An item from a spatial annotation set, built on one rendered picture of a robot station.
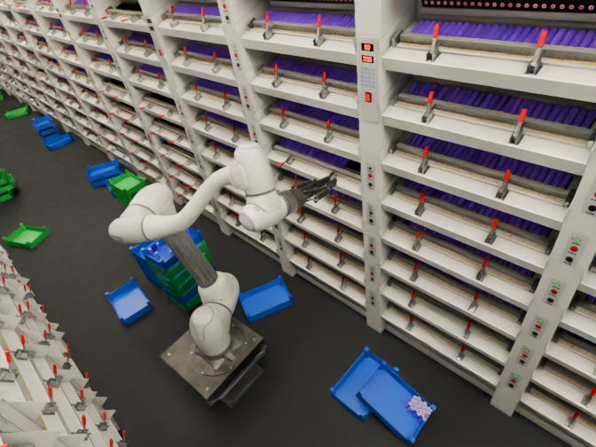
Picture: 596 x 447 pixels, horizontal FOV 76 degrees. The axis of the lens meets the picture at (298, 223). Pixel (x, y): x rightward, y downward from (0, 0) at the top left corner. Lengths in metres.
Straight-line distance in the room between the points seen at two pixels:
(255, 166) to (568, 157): 0.86
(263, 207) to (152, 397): 1.44
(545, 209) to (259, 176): 0.85
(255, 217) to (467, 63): 0.75
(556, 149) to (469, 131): 0.23
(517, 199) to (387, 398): 1.14
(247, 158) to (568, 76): 0.86
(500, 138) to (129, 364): 2.20
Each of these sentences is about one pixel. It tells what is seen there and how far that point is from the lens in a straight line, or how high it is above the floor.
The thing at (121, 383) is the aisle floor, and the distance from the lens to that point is 2.52.
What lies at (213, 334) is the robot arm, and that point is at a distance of 1.83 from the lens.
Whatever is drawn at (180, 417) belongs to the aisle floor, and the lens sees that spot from 2.26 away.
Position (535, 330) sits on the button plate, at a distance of 1.63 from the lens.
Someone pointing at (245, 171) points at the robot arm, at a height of 1.28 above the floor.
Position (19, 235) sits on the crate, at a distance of 4.17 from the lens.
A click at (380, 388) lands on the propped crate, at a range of 2.04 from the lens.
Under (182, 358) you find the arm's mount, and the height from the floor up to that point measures 0.27.
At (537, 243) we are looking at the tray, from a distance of 1.46.
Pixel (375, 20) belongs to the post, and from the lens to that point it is 1.30.
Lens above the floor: 1.91
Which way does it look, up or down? 40 degrees down
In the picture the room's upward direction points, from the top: 10 degrees counter-clockwise
